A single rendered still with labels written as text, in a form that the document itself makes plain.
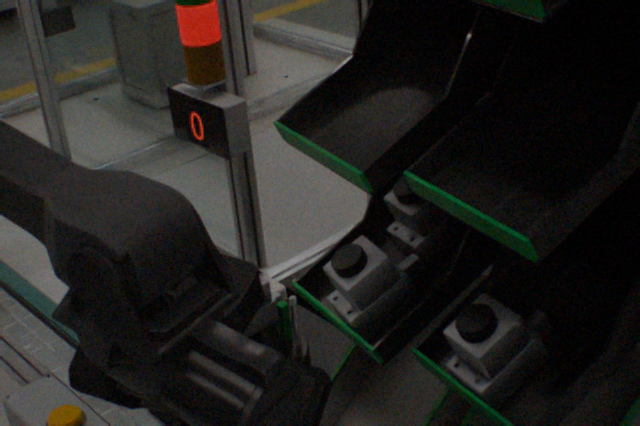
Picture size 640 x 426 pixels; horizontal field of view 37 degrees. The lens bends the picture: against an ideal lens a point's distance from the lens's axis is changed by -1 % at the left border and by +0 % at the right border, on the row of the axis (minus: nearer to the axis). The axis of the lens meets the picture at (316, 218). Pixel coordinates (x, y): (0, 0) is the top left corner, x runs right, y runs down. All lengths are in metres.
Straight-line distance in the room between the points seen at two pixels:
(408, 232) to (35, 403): 0.57
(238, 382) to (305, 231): 1.15
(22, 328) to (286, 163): 0.74
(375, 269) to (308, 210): 0.95
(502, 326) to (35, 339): 0.78
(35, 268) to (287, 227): 0.43
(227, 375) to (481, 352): 0.23
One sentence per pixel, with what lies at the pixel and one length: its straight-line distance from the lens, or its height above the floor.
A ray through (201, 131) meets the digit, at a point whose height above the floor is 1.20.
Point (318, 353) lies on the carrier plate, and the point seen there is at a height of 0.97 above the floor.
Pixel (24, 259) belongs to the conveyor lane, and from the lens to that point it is 1.62.
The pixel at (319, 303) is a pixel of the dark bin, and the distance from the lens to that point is 0.84.
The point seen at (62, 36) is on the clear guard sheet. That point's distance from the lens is 1.65.
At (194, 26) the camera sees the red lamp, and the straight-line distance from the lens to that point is 1.20.
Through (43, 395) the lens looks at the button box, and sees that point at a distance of 1.23.
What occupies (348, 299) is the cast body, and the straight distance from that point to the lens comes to 0.80.
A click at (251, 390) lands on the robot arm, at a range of 0.53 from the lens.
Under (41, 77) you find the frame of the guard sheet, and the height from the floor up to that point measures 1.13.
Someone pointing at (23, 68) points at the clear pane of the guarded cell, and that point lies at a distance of 2.40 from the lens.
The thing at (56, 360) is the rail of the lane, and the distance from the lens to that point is 1.28.
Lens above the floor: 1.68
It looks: 29 degrees down
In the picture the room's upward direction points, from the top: 6 degrees counter-clockwise
